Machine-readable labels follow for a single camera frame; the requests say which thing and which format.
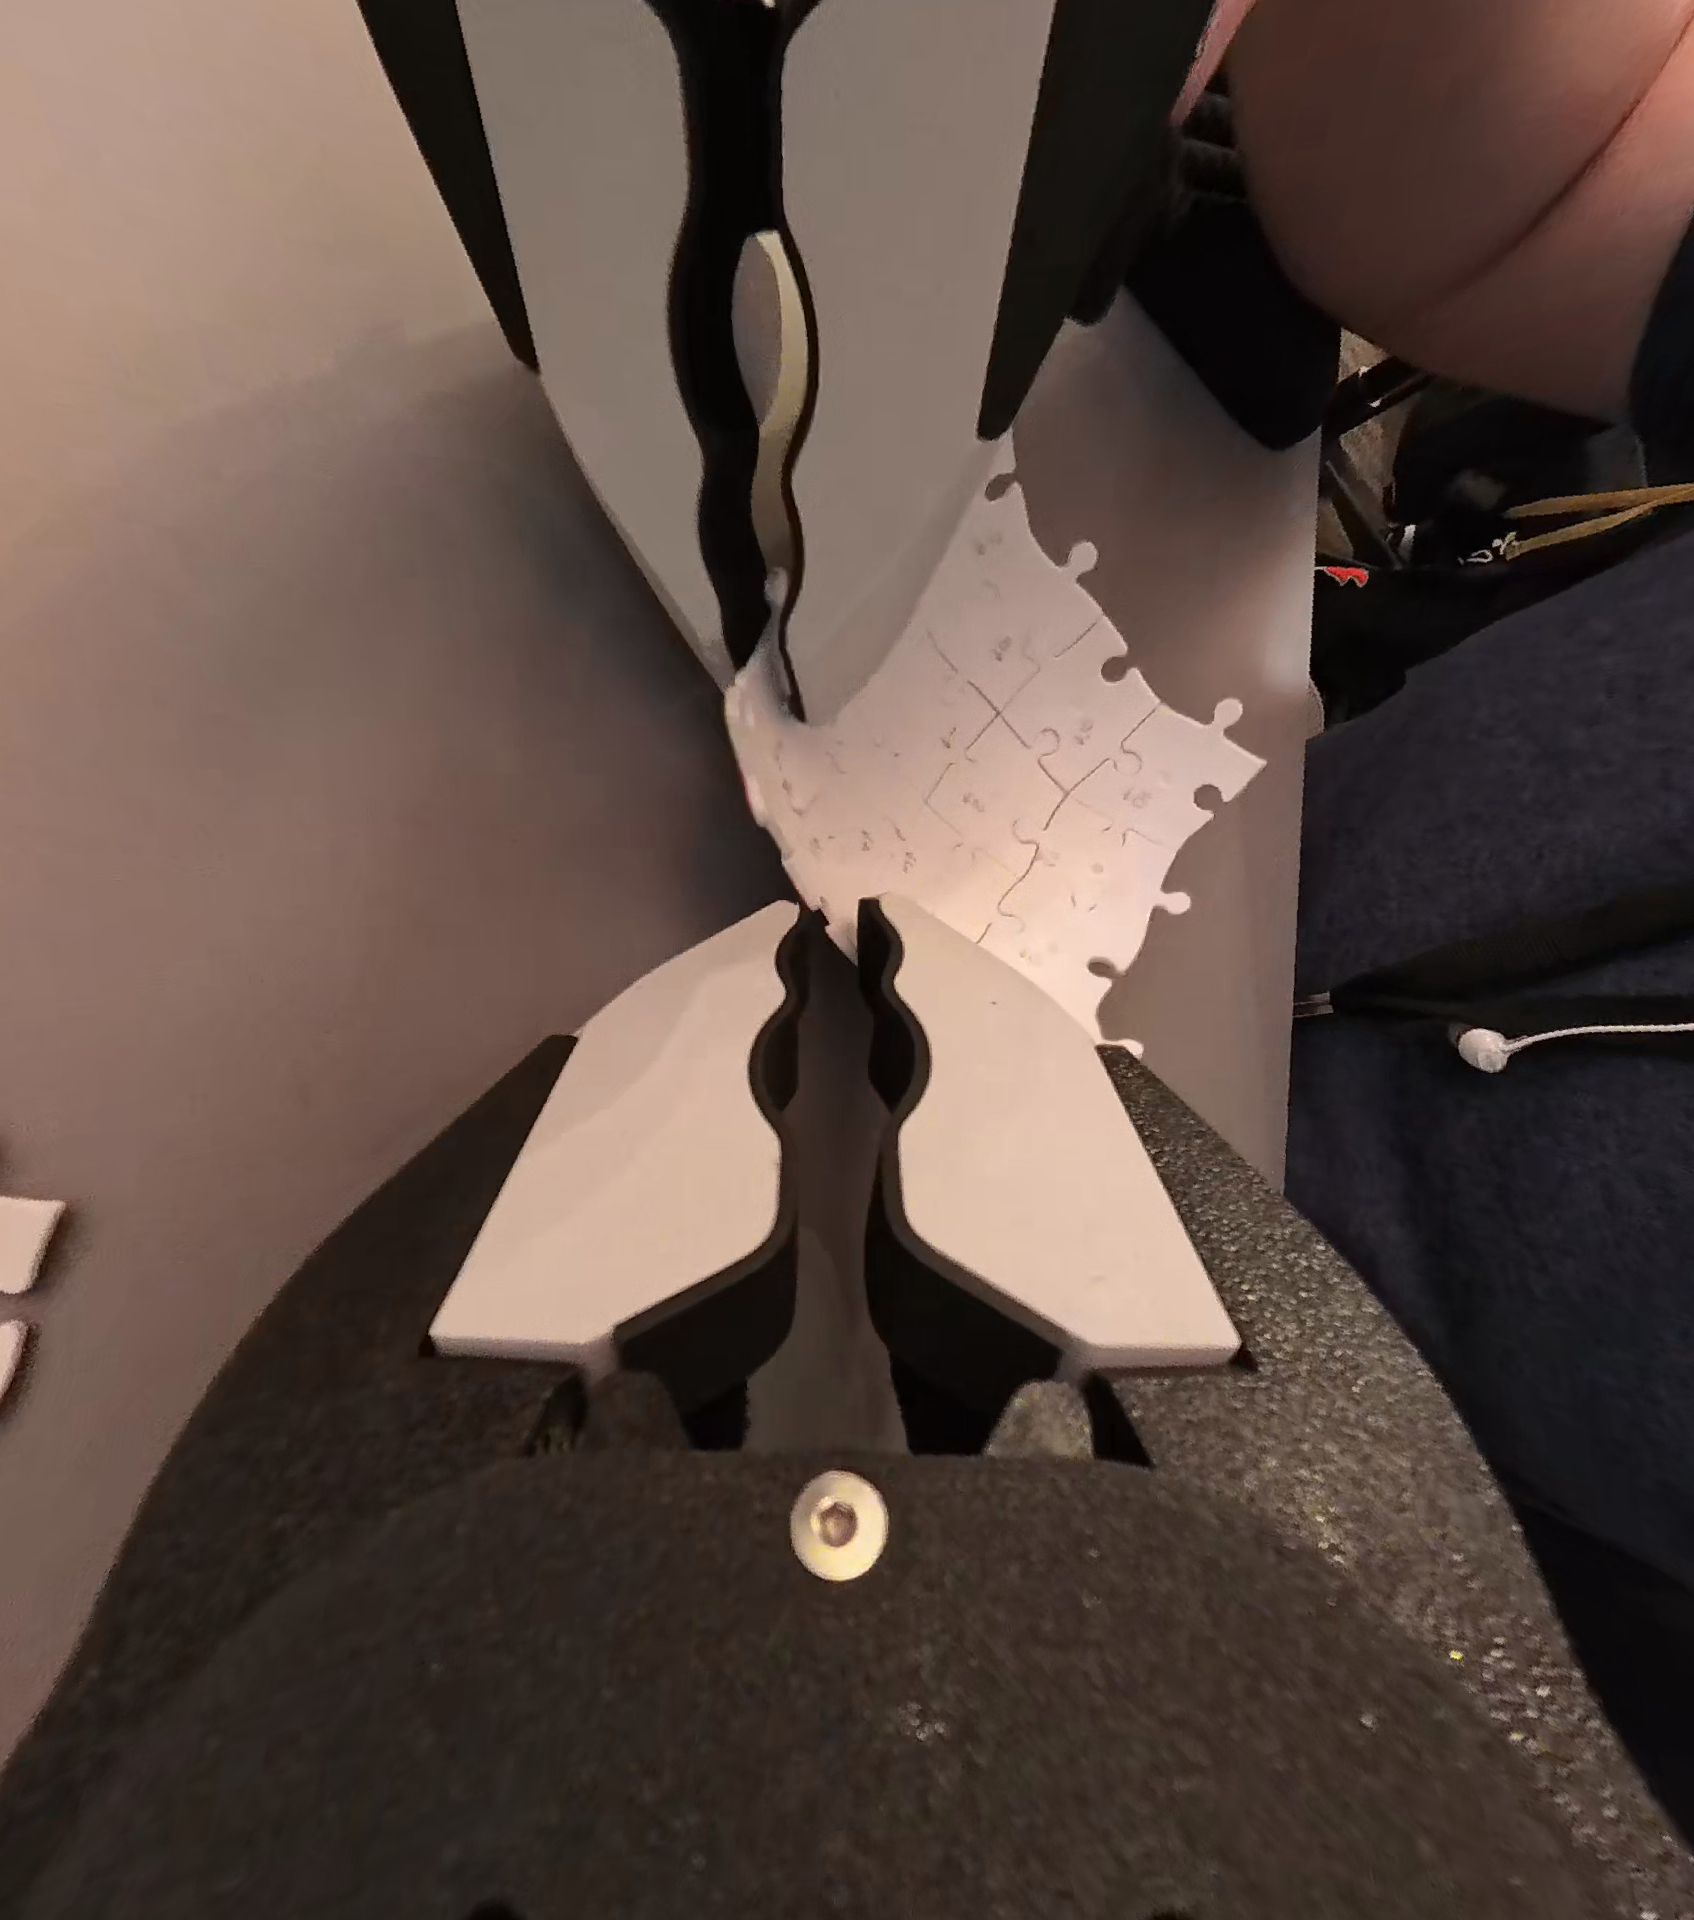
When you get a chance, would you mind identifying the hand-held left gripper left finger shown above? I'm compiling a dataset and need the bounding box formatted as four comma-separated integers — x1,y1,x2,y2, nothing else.
429,899,804,1375

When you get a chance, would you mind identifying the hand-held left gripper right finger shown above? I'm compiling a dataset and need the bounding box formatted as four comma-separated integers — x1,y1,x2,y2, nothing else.
854,899,1248,1375

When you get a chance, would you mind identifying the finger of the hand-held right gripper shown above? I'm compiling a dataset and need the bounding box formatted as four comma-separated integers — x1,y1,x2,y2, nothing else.
773,0,1060,721
452,0,791,698

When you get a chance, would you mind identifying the assembled white puzzle section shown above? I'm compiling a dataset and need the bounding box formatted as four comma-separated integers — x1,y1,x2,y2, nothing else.
723,443,1270,1044

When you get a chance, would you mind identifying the person's right forearm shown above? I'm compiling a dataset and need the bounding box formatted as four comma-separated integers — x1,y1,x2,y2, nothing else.
1223,0,1694,414

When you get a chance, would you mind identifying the black chair armrest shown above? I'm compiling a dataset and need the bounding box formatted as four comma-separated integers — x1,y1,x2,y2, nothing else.
1125,119,1350,451

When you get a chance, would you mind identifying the white drawstring cord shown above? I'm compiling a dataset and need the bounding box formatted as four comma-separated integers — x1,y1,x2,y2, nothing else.
1448,1005,1694,1076

